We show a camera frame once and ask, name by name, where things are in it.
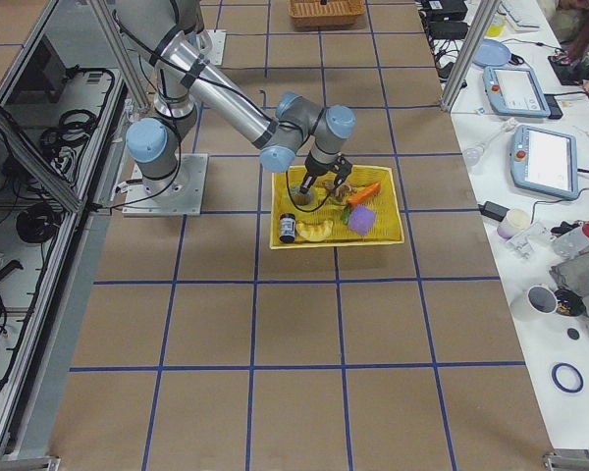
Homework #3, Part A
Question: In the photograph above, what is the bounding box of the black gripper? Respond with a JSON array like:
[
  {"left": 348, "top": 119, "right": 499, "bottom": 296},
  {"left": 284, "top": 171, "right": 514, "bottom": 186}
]
[{"left": 298, "top": 151, "right": 352, "bottom": 194}]

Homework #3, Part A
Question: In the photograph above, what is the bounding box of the yellow tape roll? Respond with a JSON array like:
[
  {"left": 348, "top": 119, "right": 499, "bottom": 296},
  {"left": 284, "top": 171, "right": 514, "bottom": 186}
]
[{"left": 290, "top": 187, "right": 314, "bottom": 207}]

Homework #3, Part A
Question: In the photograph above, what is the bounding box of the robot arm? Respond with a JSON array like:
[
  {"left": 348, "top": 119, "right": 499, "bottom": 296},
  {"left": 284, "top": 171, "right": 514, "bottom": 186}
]
[{"left": 113, "top": 1, "right": 356, "bottom": 193}]

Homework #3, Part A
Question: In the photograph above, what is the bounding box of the brown toy dinosaur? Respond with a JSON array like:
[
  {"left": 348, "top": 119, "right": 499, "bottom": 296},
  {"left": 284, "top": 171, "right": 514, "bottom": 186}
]
[{"left": 321, "top": 180, "right": 356, "bottom": 204}]

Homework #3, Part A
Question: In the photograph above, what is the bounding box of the orange toy carrot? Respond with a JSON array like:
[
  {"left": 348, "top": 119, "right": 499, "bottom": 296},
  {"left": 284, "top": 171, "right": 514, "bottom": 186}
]
[{"left": 342, "top": 182, "right": 381, "bottom": 225}]

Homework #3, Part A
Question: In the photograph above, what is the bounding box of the yellow plastic basket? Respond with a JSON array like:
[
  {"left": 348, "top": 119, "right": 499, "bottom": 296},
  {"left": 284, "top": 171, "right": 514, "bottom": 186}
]
[{"left": 270, "top": 165, "right": 404, "bottom": 249}]

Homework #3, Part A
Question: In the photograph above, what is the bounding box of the toy croissant bread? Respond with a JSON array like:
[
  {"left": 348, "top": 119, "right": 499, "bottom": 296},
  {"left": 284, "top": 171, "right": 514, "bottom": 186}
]
[{"left": 295, "top": 220, "right": 334, "bottom": 242}]

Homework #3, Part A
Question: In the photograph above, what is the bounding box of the purple foam block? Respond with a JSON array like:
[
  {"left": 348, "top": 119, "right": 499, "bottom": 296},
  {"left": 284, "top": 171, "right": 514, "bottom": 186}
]
[{"left": 348, "top": 205, "right": 376, "bottom": 236}]

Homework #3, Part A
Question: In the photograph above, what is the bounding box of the brown wicker basket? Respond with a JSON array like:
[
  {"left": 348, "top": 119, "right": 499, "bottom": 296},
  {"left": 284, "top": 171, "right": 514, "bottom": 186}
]
[{"left": 288, "top": 0, "right": 365, "bottom": 27}]

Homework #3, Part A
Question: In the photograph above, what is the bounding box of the black power adapter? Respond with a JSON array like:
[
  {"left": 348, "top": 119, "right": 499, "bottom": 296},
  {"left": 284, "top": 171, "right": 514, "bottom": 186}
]
[{"left": 478, "top": 201, "right": 509, "bottom": 223}]

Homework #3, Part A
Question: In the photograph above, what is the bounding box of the white lavender cup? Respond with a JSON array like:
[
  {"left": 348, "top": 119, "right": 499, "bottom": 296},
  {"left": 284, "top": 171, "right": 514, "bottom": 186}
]
[{"left": 497, "top": 208, "right": 530, "bottom": 239}]

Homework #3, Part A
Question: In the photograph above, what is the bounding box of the blue plate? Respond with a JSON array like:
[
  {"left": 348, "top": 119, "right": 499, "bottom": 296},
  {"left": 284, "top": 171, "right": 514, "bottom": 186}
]
[{"left": 472, "top": 38, "right": 511, "bottom": 68}]

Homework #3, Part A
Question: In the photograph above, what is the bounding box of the upper teach pendant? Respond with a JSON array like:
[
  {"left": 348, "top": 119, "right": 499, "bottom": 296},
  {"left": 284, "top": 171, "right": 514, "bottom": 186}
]
[{"left": 482, "top": 66, "right": 551, "bottom": 118}]

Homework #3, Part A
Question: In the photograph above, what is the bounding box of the teach pendant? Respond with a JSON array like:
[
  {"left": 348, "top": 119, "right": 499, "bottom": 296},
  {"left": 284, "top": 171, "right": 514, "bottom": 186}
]
[
  {"left": 509, "top": 125, "right": 578, "bottom": 200},
  {"left": 482, "top": 66, "right": 551, "bottom": 118}
]

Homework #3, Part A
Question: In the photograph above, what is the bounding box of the lower teach pendant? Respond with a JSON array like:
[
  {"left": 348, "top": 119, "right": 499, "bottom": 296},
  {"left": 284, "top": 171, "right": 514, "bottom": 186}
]
[{"left": 509, "top": 125, "right": 578, "bottom": 200}]

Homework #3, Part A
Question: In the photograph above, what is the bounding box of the white mug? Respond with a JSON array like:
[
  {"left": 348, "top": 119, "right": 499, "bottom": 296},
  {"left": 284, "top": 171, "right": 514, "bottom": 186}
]
[{"left": 509, "top": 285, "right": 559, "bottom": 322}]

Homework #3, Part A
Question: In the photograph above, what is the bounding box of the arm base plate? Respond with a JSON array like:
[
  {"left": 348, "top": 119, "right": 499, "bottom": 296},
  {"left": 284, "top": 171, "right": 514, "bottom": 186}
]
[
  {"left": 122, "top": 153, "right": 208, "bottom": 217},
  {"left": 196, "top": 29, "right": 227, "bottom": 66}
]

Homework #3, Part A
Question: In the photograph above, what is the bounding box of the aluminium frame post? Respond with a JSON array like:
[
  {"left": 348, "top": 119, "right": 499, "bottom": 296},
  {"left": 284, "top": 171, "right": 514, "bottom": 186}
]
[{"left": 440, "top": 0, "right": 501, "bottom": 112}]

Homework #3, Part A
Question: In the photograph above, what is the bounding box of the blue tape ring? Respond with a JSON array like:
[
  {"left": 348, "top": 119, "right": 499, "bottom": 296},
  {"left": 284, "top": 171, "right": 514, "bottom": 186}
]
[{"left": 550, "top": 362, "right": 584, "bottom": 394}]

